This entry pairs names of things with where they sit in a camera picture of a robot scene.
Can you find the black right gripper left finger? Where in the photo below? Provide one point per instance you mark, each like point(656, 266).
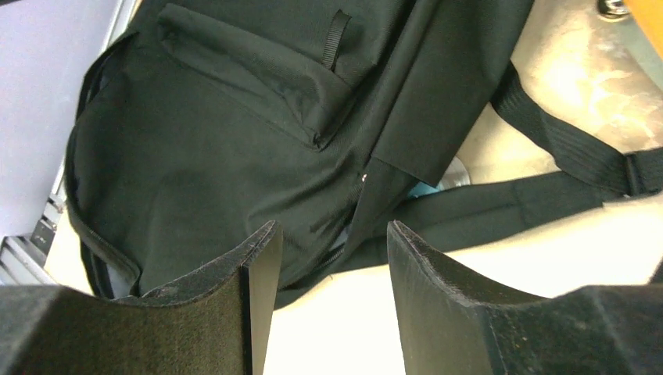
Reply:
point(213, 320)

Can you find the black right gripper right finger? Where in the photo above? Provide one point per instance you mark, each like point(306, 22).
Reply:
point(454, 320)

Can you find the black student backpack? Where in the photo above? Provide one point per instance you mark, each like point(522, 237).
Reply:
point(206, 119)

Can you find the blue scissors blister pack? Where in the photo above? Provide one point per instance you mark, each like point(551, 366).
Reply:
point(455, 176)

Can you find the aluminium table frame rail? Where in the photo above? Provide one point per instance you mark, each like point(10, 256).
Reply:
point(46, 48)

